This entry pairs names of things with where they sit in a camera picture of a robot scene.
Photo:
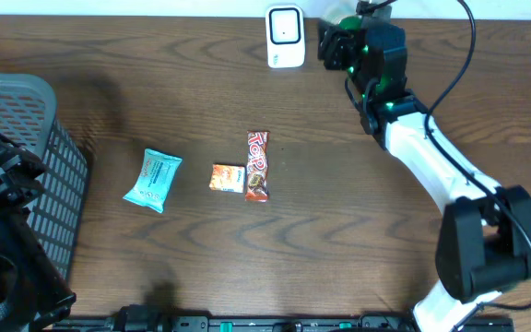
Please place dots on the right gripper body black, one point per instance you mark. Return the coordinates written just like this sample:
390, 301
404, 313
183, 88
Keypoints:
341, 55

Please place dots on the green lid jar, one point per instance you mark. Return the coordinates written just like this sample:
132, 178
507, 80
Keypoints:
341, 14

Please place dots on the red Top chocolate bar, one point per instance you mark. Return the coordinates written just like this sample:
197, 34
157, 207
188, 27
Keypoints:
257, 166

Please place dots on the small orange box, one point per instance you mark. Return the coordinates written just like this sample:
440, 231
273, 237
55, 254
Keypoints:
227, 178

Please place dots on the teal wet wipes pack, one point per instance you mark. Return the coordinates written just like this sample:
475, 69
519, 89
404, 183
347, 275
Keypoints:
154, 181

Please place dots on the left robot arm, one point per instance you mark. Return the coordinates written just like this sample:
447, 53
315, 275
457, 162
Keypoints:
33, 294

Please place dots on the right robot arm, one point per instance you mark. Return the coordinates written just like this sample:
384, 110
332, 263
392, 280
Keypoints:
484, 244

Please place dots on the white barcode scanner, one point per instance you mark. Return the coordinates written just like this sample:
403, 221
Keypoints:
285, 37

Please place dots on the grey plastic basket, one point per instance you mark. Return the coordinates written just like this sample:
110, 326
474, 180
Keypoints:
28, 108

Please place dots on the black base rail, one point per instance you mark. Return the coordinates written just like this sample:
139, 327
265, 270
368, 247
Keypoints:
141, 318

